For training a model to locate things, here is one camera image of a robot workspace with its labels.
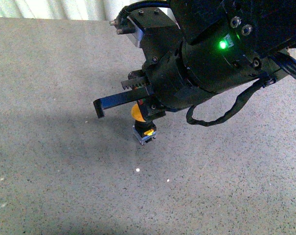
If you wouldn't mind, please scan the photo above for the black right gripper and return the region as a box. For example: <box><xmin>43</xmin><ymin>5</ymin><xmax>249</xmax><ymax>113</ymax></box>
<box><xmin>93</xmin><ymin>43</ymin><xmax>213</xmax><ymax>122</ymax></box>

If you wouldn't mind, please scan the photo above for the yellow push button switch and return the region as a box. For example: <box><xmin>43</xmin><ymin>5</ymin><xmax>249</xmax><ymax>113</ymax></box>
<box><xmin>131</xmin><ymin>104</ymin><xmax>157</xmax><ymax>145</ymax></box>

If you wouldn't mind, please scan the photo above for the white pleated curtain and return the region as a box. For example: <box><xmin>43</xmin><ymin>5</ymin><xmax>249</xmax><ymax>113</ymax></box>
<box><xmin>0</xmin><ymin>0</ymin><xmax>133</xmax><ymax>22</ymax></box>

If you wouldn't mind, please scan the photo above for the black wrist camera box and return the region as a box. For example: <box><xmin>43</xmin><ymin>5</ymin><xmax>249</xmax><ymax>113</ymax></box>
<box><xmin>110</xmin><ymin>7</ymin><xmax>183</xmax><ymax>64</ymax></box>

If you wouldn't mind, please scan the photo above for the black braided cable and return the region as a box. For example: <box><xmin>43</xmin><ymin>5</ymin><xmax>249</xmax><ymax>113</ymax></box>
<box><xmin>185</xmin><ymin>77</ymin><xmax>277</xmax><ymax>127</ymax></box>

